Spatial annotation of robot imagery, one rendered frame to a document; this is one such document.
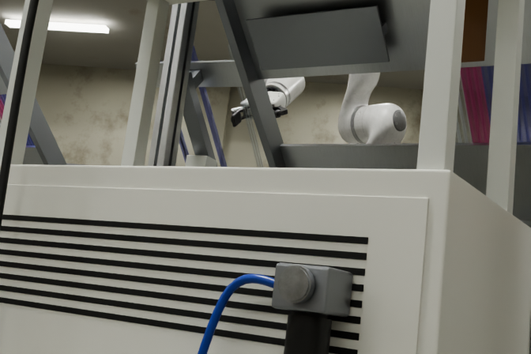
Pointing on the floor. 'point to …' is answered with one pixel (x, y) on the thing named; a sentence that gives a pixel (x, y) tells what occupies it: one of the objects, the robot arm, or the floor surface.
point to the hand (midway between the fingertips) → (249, 119)
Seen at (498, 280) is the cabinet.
